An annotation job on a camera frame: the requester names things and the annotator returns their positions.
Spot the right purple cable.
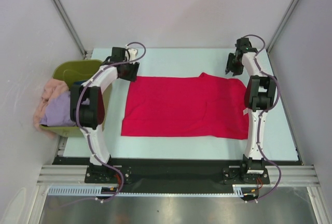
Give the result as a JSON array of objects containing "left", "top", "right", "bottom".
[{"left": 241, "top": 34, "right": 283, "bottom": 204}]

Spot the purple cable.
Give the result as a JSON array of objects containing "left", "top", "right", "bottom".
[
  {"left": 241, "top": 34, "right": 283, "bottom": 204},
  {"left": 51, "top": 41, "right": 146, "bottom": 209}
]

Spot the red t shirt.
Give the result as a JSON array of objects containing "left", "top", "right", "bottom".
[{"left": 121, "top": 73, "right": 248, "bottom": 140}]

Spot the olive green plastic bin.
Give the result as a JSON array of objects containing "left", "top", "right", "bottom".
[{"left": 39, "top": 60, "right": 102, "bottom": 137}]

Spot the aluminium corner post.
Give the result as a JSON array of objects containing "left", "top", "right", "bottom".
[
  {"left": 266, "top": 0, "right": 301, "bottom": 54},
  {"left": 51, "top": 0, "right": 87, "bottom": 58}
]

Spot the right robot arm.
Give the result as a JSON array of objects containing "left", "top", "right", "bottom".
[{"left": 225, "top": 34, "right": 280, "bottom": 184}]

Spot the lavender t shirt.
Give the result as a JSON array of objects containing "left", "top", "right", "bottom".
[{"left": 39, "top": 91, "right": 76, "bottom": 127}]

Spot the right aluminium corner post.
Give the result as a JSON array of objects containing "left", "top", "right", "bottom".
[{"left": 266, "top": 0, "right": 301, "bottom": 54}]

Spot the navy blue t shirt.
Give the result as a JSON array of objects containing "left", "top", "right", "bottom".
[{"left": 72, "top": 80, "right": 87, "bottom": 87}]

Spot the pink t shirt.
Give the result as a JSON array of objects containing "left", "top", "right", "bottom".
[{"left": 33, "top": 78, "right": 69, "bottom": 132}]

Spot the aluminium front rail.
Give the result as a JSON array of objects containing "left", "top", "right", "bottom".
[{"left": 37, "top": 165, "right": 320, "bottom": 187}]

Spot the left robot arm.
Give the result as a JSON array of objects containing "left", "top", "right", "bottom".
[{"left": 70, "top": 42, "right": 146, "bottom": 183}]

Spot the left aluminium corner post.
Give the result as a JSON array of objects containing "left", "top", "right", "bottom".
[{"left": 51, "top": 0, "right": 87, "bottom": 58}]

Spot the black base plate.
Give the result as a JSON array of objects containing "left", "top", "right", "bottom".
[{"left": 52, "top": 157, "right": 300, "bottom": 194}]

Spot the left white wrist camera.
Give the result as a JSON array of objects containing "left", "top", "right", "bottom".
[{"left": 125, "top": 46, "right": 138, "bottom": 61}]

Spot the left white cable duct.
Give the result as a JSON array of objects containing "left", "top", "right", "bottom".
[{"left": 48, "top": 185, "right": 121, "bottom": 196}]

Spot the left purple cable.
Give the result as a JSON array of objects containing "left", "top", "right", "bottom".
[{"left": 51, "top": 41, "right": 146, "bottom": 209}]

